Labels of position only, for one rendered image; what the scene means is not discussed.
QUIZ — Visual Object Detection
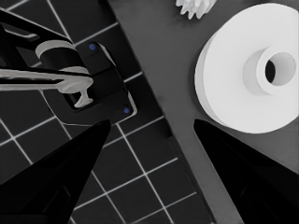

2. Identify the large thick white disc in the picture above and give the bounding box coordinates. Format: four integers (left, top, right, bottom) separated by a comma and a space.
194, 3, 299, 134

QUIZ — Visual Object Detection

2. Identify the dark robot body with pale bars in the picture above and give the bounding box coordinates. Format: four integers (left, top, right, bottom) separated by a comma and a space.
0, 8, 138, 127

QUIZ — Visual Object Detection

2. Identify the white toothed gear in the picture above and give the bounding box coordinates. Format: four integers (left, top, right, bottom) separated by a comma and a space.
175, 0, 218, 21

